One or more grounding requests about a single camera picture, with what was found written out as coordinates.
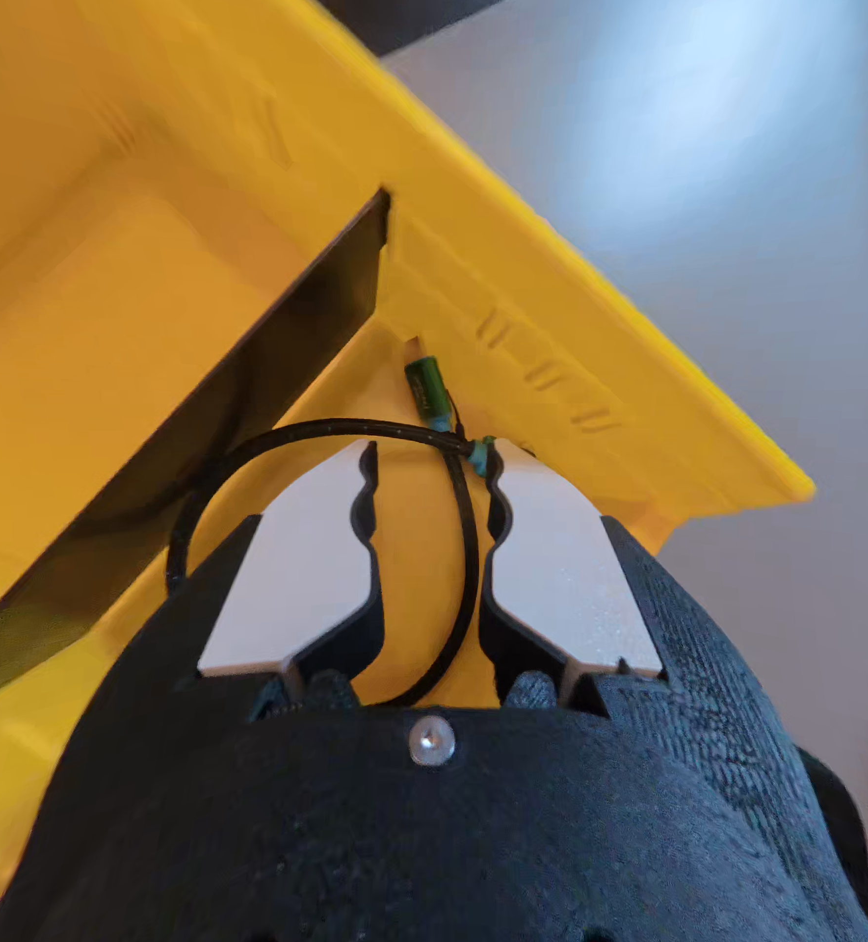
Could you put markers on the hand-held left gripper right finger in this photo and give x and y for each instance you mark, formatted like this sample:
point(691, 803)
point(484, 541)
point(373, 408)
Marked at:
point(573, 581)

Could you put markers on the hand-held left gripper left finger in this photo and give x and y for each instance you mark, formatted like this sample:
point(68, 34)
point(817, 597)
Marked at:
point(301, 581)

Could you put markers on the yellow plastic bin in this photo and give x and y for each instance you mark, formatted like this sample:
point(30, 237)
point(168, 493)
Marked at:
point(147, 331)

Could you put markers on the black bin divider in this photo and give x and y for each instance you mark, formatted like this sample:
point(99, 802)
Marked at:
point(257, 383)

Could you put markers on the black textured wrist rest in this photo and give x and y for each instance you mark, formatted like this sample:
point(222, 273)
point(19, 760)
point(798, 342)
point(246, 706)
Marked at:
point(842, 824)

